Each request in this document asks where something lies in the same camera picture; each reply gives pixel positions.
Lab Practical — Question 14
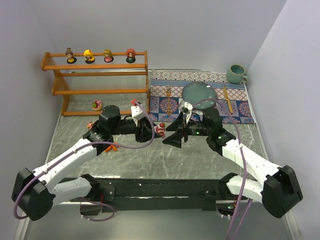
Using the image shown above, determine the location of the teal ceramic plate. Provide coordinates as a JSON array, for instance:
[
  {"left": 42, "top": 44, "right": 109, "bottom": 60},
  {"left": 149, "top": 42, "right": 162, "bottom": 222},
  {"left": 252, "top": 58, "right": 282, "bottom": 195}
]
[{"left": 182, "top": 82, "right": 218, "bottom": 110}]

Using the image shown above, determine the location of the patterned blue pink placemat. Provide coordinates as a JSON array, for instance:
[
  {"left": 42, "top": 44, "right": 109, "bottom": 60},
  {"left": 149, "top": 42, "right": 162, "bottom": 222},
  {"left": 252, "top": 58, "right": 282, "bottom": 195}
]
[{"left": 149, "top": 69, "right": 255, "bottom": 124}]

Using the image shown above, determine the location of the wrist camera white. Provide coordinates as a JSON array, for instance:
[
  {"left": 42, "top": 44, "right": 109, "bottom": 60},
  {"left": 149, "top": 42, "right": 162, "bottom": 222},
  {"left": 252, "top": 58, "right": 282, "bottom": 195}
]
[
  {"left": 178, "top": 100, "right": 193, "bottom": 123},
  {"left": 130, "top": 98, "right": 146, "bottom": 124}
]

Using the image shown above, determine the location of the brown bun hair doll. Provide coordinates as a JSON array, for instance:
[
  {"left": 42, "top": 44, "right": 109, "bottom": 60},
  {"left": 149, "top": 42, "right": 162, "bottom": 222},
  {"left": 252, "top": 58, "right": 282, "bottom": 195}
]
[{"left": 65, "top": 47, "right": 77, "bottom": 65}]

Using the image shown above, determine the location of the pink bear strawberry toy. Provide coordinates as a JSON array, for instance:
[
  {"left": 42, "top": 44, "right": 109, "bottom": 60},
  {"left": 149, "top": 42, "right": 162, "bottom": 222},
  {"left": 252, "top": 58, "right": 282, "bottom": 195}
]
[{"left": 92, "top": 99, "right": 103, "bottom": 111}]

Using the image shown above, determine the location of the aluminium frame rail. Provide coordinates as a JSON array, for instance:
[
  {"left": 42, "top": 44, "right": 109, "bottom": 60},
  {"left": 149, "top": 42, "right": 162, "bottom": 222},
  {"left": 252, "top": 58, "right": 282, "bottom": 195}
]
[{"left": 14, "top": 202, "right": 105, "bottom": 240}]

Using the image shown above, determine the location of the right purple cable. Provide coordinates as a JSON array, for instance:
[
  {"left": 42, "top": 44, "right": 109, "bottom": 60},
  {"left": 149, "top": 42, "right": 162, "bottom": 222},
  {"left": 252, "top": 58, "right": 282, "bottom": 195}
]
[{"left": 192, "top": 98, "right": 253, "bottom": 240}]

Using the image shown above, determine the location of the teal ceramic mug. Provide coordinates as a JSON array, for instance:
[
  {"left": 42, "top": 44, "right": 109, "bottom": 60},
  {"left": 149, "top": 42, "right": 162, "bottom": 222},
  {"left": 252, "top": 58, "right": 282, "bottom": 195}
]
[{"left": 226, "top": 64, "right": 249, "bottom": 84}]

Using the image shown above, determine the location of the strawberry cake slice toy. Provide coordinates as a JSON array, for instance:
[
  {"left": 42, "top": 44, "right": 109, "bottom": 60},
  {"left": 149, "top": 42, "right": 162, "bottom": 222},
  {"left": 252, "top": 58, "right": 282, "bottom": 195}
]
[{"left": 154, "top": 122, "right": 166, "bottom": 138}]

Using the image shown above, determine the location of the blonde hair pink doll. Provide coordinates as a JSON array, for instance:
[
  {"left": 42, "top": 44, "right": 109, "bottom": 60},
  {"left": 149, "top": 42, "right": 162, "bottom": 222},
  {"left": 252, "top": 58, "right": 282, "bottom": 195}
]
[{"left": 103, "top": 49, "right": 114, "bottom": 63}]

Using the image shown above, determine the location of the pink bear flower toy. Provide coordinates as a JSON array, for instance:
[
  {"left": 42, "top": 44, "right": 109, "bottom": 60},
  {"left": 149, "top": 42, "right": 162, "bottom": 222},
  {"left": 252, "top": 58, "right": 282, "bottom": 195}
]
[{"left": 86, "top": 121, "right": 94, "bottom": 129}]

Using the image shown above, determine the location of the orange fox toy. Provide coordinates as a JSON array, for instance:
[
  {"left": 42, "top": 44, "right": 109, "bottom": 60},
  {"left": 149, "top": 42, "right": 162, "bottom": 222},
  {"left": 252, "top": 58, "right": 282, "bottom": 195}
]
[{"left": 104, "top": 144, "right": 120, "bottom": 153}]

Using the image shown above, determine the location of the golden knife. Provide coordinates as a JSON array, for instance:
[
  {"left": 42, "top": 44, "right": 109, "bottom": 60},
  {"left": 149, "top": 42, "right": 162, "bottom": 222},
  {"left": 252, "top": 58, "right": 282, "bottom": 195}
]
[{"left": 223, "top": 85, "right": 233, "bottom": 114}]

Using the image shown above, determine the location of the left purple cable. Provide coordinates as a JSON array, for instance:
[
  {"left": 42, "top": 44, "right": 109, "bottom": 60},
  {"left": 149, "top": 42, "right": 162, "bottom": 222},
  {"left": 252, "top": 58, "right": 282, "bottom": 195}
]
[{"left": 13, "top": 99, "right": 156, "bottom": 222}]

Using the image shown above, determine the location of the purple cable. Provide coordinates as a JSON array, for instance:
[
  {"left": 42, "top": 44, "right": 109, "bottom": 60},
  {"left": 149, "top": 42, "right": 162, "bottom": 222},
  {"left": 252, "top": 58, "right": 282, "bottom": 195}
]
[
  {"left": 192, "top": 98, "right": 253, "bottom": 240},
  {"left": 13, "top": 99, "right": 156, "bottom": 222}
]

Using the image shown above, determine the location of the red hair doll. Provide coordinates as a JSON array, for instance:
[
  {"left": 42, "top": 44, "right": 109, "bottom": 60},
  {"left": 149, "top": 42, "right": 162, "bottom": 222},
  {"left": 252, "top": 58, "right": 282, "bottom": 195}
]
[{"left": 125, "top": 48, "right": 136, "bottom": 64}]

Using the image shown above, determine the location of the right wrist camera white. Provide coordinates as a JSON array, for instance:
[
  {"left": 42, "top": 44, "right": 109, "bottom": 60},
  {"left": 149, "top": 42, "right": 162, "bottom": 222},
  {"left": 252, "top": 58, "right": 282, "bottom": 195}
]
[{"left": 178, "top": 100, "right": 193, "bottom": 123}]

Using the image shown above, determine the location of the orange wooden two-tier shelf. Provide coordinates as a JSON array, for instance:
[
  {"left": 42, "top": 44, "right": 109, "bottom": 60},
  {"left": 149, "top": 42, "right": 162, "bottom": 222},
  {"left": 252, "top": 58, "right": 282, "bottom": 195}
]
[{"left": 40, "top": 51, "right": 150, "bottom": 117}]

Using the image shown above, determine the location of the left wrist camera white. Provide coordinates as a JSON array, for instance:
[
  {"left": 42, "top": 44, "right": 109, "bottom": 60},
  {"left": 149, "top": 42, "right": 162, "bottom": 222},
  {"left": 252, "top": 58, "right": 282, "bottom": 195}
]
[{"left": 130, "top": 98, "right": 146, "bottom": 124}]

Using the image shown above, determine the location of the black mounting base rail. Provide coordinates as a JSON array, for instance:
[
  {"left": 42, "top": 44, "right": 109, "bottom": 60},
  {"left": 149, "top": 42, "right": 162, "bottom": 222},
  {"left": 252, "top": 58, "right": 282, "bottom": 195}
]
[{"left": 91, "top": 178, "right": 235, "bottom": 213}]

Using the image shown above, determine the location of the yellow hair doll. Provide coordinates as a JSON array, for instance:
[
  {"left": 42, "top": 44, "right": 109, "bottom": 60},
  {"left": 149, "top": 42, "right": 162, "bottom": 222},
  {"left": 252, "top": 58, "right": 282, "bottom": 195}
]
[{"left": 83, "top": 49, "right": 95, "bottom": 64}]

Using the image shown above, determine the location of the golden fork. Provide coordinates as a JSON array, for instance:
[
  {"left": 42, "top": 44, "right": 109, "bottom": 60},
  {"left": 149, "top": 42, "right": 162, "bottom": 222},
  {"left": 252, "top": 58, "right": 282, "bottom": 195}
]
[{"left": 166, "top": 86, "right": 172, "bottom": 116}]

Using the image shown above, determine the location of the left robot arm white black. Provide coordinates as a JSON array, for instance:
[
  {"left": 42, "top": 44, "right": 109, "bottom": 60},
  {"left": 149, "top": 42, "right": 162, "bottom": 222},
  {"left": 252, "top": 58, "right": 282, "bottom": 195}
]
[{"left": 11, "top": 105, "right": 124, "bottom": 221}]

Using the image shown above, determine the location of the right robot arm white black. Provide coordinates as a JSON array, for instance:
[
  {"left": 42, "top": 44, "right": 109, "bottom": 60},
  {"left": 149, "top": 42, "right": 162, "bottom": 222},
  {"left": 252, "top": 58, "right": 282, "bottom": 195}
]
[{"left": 163, "top": 108, "right": 303, "bottom": 218}]

